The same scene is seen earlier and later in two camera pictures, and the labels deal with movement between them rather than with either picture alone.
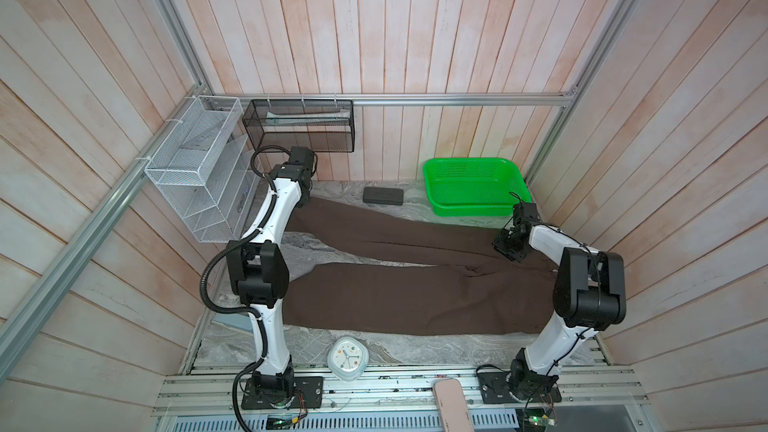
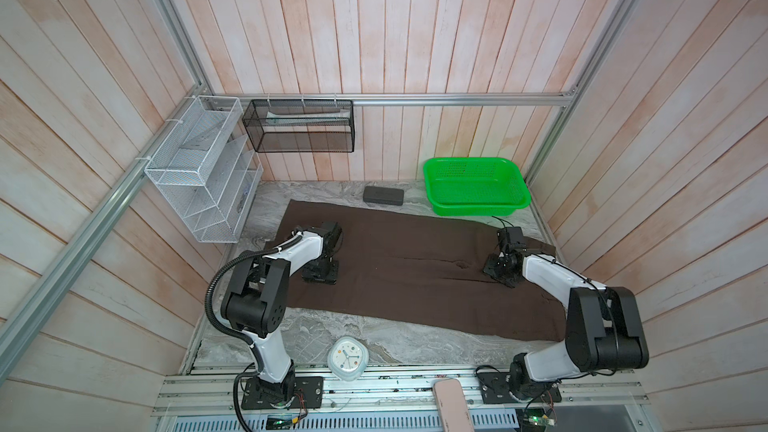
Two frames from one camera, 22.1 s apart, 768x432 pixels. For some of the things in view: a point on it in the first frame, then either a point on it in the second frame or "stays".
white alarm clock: (348, 358) stays
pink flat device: (453, 408) stays
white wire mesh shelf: (208, 170) stays
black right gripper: (497, 243) to (488, 268)
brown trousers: (466, 285) stays
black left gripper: (304, 199) to (330, 278)
